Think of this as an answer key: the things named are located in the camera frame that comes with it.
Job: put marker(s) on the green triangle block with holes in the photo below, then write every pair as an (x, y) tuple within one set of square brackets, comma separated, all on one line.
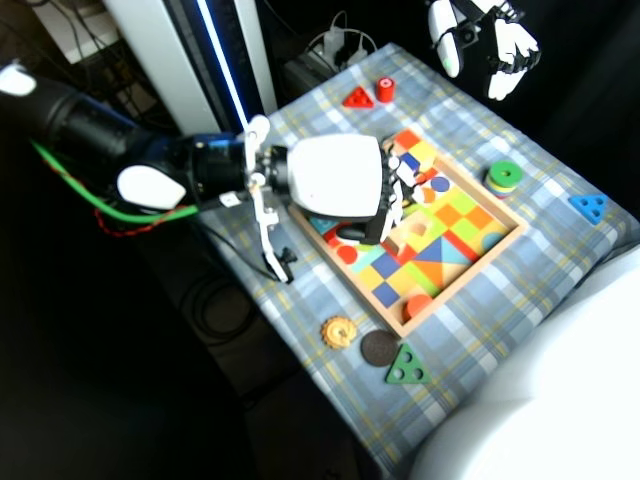
[(407, 376)]

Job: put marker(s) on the stacked coloured wooden rings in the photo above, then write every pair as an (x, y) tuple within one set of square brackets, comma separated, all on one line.
[(515, 172)]

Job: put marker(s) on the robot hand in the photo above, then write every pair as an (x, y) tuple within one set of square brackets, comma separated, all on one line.
[(335, 175), (517, 40)]

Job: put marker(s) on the blue plaid table cloth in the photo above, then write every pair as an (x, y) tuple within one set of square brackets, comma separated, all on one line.
[(475, 325)]

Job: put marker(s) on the blue triangle block with holes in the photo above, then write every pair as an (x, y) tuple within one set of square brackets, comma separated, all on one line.
[(582, 210)]

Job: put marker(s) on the yellow swirl toy cookie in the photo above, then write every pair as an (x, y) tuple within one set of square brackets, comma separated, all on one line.
[(339, 332)]

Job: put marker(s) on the square wooden tray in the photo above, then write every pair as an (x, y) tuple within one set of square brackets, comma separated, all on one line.
[(480, 260)]

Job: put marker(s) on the red wooden cylinder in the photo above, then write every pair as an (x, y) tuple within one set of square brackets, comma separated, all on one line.
[(385, 92)]

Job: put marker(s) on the brown round toy cookie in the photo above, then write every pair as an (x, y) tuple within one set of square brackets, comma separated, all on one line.
[(380, 347)]

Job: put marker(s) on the white power plug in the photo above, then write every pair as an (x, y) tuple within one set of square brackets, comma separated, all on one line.
[(335, 42)]

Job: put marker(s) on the red triangle block with holes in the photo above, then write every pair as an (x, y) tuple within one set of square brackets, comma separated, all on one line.
[(358, 102)]

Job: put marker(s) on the white column with blue light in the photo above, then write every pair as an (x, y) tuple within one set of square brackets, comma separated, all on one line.
[(165, 60)]

